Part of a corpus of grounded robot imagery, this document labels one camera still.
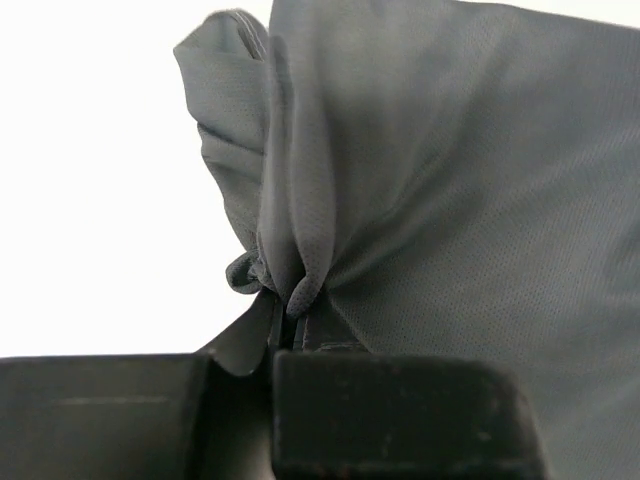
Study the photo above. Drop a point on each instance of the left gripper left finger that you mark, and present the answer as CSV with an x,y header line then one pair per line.
x,y
200,415

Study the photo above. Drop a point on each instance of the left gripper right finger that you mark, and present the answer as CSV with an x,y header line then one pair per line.
x,y
350,415

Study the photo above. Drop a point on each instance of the dark grey t shirt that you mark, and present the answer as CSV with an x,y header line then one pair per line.
x,y
446,178

